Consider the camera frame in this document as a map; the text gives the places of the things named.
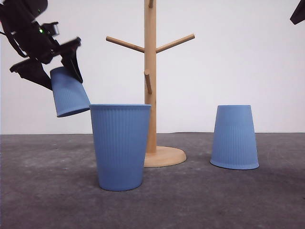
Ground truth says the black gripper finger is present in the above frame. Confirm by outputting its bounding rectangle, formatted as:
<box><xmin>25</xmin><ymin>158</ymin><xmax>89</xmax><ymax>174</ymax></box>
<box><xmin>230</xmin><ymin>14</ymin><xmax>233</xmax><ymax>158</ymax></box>
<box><xmin>290</xmin><ymin>0</ymin><xmax>305</xmax><ymax>25</ymax></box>

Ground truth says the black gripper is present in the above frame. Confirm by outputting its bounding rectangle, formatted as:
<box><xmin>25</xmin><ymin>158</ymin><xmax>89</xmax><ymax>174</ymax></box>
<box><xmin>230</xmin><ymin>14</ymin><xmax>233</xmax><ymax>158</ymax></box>
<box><xmin>10</xmin><ymin>22</ymin><xmax>83</xmax><ymax>90</ymax></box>

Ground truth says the blue ribbed cup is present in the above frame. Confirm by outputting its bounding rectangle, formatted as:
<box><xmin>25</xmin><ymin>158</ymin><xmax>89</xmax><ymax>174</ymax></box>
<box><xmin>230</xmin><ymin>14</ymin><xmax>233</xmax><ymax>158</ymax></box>
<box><xmin>90</xmin><ymin>104</ymin><xmax>152</xmax><ymax>191</ymax></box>
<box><xmin>50</xmin><ymin>67</ymin><xmax>91</xmax><ymax>117</ymax></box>
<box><xmin>210</xmin><ymin>104</ymin><xmax>260</xmax><ymax>170</ymax></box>

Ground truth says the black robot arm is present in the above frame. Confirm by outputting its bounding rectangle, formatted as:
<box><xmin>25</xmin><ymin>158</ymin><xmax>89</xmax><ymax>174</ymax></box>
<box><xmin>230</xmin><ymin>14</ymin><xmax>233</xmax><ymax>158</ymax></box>
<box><xmin>0</xmin><ymin>0</ymin><xmax>83</xmax><ymax>90</ymax></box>

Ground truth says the wooden cup tree stand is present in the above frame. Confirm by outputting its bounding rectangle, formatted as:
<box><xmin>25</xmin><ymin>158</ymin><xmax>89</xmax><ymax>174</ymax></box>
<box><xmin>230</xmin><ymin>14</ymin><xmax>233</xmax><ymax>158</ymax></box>
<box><xmin>106</xmin><ymin>0</ymin><xmax>195</xmax><ymax>167</ymax></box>

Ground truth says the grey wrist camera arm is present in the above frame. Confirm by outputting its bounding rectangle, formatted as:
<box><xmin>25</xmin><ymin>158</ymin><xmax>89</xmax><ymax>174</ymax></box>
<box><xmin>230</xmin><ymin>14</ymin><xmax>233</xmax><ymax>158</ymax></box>
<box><xmin>38</xmin><ymin>22</ymin><xmax>60</xmax><ymax>37</ymax></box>

